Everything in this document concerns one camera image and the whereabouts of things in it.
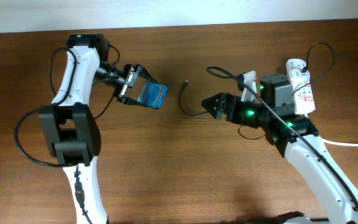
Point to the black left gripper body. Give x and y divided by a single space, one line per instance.
131 72

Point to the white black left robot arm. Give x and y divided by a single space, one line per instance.
70 129

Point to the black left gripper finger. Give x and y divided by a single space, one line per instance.
146 75
133 102

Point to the blue screen Galaxy smartphone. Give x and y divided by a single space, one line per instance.
152 94

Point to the white power strip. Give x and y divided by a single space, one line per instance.
303 95

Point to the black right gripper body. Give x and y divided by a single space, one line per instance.
250 112

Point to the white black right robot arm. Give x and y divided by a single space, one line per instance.
296 139

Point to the white USB charger plug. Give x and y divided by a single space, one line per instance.
296 76

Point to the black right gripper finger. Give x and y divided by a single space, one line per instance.
218 101
218 111

